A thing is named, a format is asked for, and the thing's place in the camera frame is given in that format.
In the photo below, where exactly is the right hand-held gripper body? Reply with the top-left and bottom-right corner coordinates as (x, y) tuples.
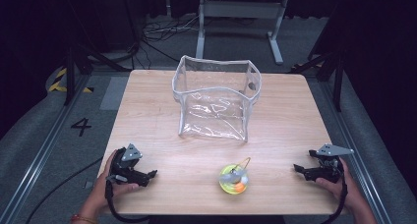
(308, 142), (355, 185)

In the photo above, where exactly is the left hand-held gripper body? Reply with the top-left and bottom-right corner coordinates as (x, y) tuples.
(109, 142), (149, 187)

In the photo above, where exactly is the round yellow-green plastic toy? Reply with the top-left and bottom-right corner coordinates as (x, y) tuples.
(217, 156), (252, 196)

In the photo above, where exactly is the clear plastic bag white trim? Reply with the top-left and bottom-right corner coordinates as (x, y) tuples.
(171, 54), (263, 143)

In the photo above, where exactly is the person's left hand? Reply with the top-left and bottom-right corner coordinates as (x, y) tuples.
(93, 148), (141, 213)

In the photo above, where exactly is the person's right hand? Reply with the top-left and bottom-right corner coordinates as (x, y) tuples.
(315, 156), (363, 214)

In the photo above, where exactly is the black metal stand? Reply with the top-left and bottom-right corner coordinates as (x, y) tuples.
(289, 48), (346, 113)
(63, 43), (134, 107)

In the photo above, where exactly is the yellow black floor tape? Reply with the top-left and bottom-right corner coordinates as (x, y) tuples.
(47, 67), (95, 94)

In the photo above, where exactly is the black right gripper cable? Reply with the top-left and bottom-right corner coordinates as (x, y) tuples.
(322, 176), (349, 224)

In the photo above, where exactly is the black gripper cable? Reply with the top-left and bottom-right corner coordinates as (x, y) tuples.
(104, 179), (151, 224)
(322, 176), (349, 224)

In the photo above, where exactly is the aluminium floor rail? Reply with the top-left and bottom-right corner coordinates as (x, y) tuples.
(0, 74), (91, 224)
(318, 76), (394, 224)

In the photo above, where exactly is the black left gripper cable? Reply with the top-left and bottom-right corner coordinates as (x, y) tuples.
(104, 179), (151, 224)

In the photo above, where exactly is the black floor cable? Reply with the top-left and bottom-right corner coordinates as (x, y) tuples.
(25, 155), (105, 224)

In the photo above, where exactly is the orange bracelet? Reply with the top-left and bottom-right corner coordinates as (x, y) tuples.
(70, 213), (98, 224)

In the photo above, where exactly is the bundle of floor cables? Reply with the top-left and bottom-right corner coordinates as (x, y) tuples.
(132, 14), (202, 71)

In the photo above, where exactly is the grey metal table frame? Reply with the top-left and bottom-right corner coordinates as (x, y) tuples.
(195, 0), (290, 67)

